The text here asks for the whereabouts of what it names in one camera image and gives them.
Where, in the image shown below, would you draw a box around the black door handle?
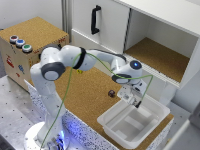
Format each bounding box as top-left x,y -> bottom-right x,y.
90,4 -> 102,36

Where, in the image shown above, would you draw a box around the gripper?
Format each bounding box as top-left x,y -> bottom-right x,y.
117,81 -> 147,109

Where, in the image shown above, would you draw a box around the purple block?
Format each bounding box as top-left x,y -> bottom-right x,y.
107,90 -> 116,98

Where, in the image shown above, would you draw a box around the green cable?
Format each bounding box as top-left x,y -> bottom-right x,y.
39,47 -> 155,150

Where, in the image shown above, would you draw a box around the white plastic box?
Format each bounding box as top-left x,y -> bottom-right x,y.
96,94 -> 171,150

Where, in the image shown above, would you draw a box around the blue button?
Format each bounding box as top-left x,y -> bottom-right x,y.
15,38 -> 26,49

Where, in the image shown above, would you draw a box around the green button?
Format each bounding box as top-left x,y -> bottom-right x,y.
21,43 -> 34,54

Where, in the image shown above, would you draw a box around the white cabinet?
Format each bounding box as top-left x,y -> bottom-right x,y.
69,0 -> 200,107

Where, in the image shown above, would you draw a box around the white sliding door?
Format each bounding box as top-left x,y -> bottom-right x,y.
71,0 -> 131,54

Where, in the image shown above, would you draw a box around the red button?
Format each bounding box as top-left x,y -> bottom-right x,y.
9,35 -> 20,45

